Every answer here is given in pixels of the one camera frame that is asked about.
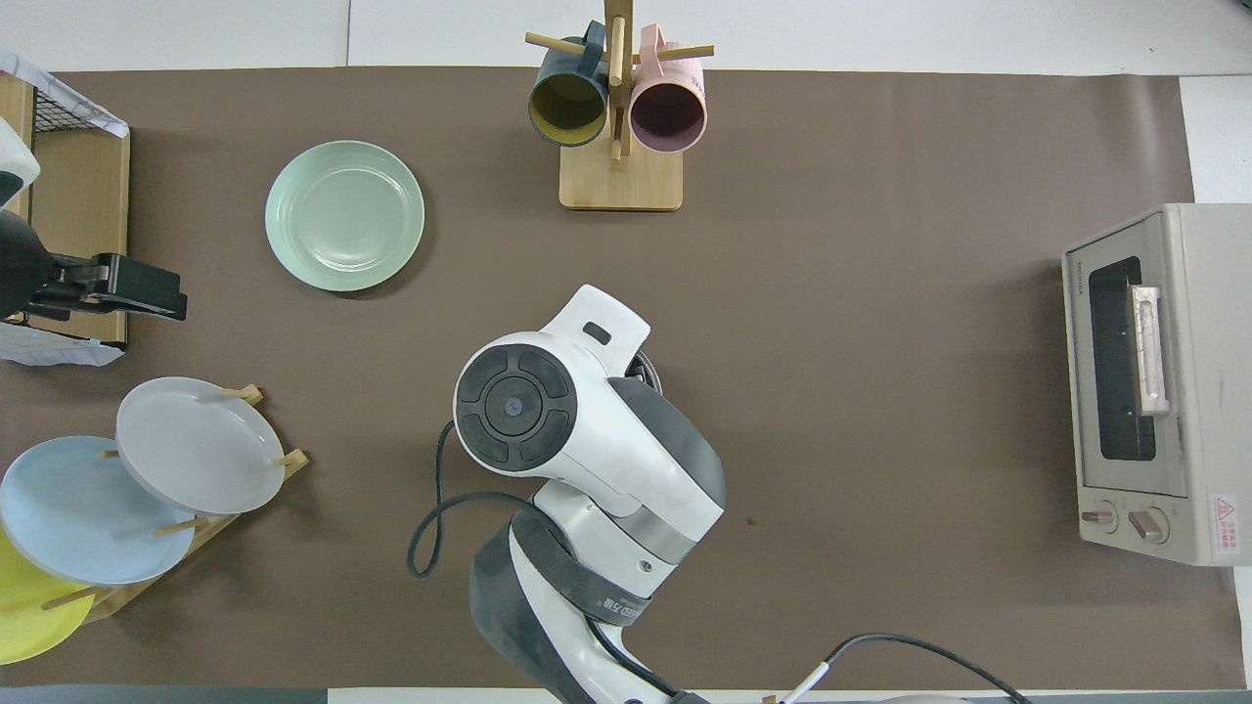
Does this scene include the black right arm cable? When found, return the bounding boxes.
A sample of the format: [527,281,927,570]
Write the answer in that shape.
[406,418,1030,704]

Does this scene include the brown table mat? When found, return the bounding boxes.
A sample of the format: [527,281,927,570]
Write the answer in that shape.
[0,66,1249,691]

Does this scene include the light blue plate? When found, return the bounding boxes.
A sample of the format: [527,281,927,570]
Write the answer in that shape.
[0,435,198,587]

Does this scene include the dark teal mug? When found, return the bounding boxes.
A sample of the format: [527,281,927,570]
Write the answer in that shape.
[528,21,613,149]

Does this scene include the wire and wood shelf rack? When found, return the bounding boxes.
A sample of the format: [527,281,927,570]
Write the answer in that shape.
[0,73,132,351]

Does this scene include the beige toaster oven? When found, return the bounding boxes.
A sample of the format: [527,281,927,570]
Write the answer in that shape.
[1061,202,1252,569]

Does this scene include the yellow plate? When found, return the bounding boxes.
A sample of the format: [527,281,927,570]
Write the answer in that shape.
[0,528,97,667]

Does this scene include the pink mug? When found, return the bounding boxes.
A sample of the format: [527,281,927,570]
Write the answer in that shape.
[629,24,709,154]

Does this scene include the green plate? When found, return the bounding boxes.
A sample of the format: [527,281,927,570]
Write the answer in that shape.
[265,140,426,293]

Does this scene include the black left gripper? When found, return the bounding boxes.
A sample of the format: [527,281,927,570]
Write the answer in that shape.
[0,209,189,324]

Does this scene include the grey plate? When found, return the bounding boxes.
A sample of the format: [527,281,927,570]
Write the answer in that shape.
[115,376,288,516]

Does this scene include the wooden mug tree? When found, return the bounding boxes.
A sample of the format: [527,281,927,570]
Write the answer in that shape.
[525,0,716,212]

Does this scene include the wooden plate rack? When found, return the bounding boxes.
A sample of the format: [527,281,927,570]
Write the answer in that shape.
[39,383,311,627]

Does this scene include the white checked cloth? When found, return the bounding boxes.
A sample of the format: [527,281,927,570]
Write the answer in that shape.
[0,48,131,140]
[0,323,126,370]

